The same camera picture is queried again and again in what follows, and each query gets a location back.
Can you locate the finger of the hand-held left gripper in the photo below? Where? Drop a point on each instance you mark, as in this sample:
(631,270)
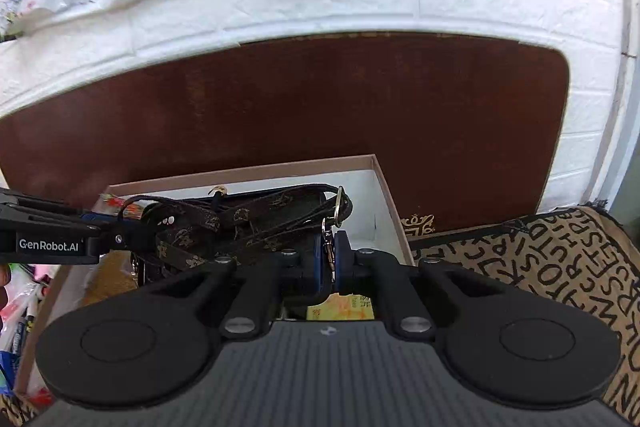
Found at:
(122,237)

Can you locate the tan cardboard box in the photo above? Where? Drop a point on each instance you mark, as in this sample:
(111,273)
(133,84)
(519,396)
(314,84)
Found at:
(385,207)

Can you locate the person's left hand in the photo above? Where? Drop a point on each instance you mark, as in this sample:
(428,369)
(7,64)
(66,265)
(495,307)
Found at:
(3,279)

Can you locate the yellow-green box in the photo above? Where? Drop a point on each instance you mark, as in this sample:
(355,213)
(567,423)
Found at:
(345,307)

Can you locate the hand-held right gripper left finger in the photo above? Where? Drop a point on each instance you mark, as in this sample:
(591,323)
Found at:
(321,264)

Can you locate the dark wooden headboard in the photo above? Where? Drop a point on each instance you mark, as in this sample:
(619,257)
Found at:
(300,117)

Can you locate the letter-print blanket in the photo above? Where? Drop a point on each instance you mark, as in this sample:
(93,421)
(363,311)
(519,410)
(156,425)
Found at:
(565,257)

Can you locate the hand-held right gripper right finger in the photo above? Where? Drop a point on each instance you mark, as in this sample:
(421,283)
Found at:
(342,259)

